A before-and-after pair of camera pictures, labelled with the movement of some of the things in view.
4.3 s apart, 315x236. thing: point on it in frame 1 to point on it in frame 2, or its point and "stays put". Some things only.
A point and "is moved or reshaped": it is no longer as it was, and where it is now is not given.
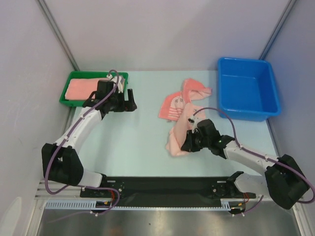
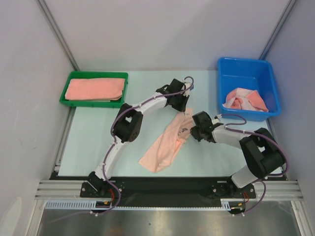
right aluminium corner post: [277, 28] stays put
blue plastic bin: [247, 89] stays put
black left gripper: [130, 104] to [182, 107]
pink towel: [81, 89] stays put
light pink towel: [181, 126] is moved or reshaped
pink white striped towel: [173, 103] to [245, 99]
